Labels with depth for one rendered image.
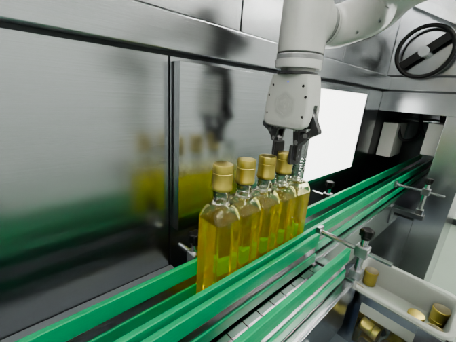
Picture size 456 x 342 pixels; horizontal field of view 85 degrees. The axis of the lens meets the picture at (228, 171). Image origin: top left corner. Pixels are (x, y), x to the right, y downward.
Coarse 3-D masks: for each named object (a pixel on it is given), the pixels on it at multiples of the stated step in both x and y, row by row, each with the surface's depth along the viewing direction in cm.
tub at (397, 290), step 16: (384, 272) 71; (400, 272) 68; (368, 288) 71; (384, 288) 71; (400, 288) 69; (416, 288) 66; (432, 288) 63; (384, 304) 57; (400, 304) 66; (416, 304) 66; (432, 304) 64; (448, 304) 61; (416, 320) 53; (448, 320) 58; (448, 336) 50
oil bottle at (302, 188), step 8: (296, 184) 56; (304, 184) 57; (296, 192) 55; (304, 192) 56; (296, 200) 56; (304, 200) 57; (296, 208) 56; (304, 208) 59; (296, 216) 57; (304, 216) 60; (296, 224) 58; (304, 224) 61; (296, 232) 59
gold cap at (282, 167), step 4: (280, 152) 52; (284, 152) 52; (288, 152) 52; (280, 156) 51; (284, 156) 51; (276, 160) 53; (280, 160) 51; (284, 160) 51; (276, 164) 53; (280, 164) 52; (284, 164) 51; (288, 164) 51; (276, 168) 53; (280, 168) 52; (284, 168) 51; (288, 168) 52; (276, 172) 53; (280, 172) 52; (284, 172) 52; (288, 172) 52
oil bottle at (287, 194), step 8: (272, 184) 54; (288, 184) 55; (280, 192) 52; (288, 192) 52; (280, 200) 52; (288, 200) 53; (280, 208) 52; (288, 208) 54; (280, 216) 53; (288, 216) 55; (280, 224) 53; (288, 224) 55; (280, 232) 54; (288, 232) 56; (280, 240) 55; (288, 240) 57
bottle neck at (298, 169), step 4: (300, 160) 55; (304, 160) 55; (292, 164) 57; (296, 164) 56; (300, 164) 56; (304, 164) 56; (292, 168) 57; (296, 168) 56; (300, 168) 56; (304, 168) 56; (292, 172) 57; (296, 172) 56; (300, 172) 56; (292, 176) 57; (296, 176) 57; (300, 176) 56
